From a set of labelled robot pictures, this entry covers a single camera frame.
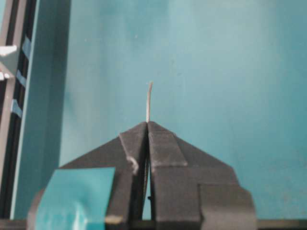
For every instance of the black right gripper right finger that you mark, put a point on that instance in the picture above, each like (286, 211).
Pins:
(189, 184)

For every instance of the teal tape piece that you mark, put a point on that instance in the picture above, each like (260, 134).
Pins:
(75, 199)

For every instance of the grey extrusion rail with tape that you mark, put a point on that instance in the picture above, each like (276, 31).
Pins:
(16, 35)

